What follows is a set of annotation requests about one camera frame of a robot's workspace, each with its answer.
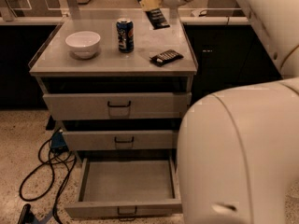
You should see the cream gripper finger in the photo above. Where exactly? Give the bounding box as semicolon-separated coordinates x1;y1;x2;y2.
139;0;163;12

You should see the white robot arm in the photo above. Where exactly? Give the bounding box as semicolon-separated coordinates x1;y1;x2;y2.
141;0;299;224

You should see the dark snack bar on counter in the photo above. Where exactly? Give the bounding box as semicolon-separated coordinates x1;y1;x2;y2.
150;49;183;67

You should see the grey drawer cabinet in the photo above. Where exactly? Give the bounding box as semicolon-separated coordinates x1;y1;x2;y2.
30;9;197;160

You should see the top grey drawer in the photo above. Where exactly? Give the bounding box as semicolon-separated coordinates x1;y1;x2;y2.
41;77;192;121

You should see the grey drawer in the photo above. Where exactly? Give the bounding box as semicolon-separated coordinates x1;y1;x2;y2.
65;159;182;219
41;77;192;121
63;119;181;150

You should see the middle grey drawer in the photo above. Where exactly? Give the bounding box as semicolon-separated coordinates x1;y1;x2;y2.
63;119;181;150

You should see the bottom grey drawer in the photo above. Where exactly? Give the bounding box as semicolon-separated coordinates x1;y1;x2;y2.
65;159;182;219

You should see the blue pepsi soda can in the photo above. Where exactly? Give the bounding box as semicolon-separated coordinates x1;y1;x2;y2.
116;18;134;53

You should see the white ceramic bowl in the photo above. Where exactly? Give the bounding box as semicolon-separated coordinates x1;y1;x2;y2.
65;31;101;59

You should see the blue power box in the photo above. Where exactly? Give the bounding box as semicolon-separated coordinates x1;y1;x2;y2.
50;131;67;153

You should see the black object on floor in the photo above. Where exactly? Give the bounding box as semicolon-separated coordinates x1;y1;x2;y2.
17;203;35;224

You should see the black floor cable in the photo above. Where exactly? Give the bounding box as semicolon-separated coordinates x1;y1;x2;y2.
18;138;78;224

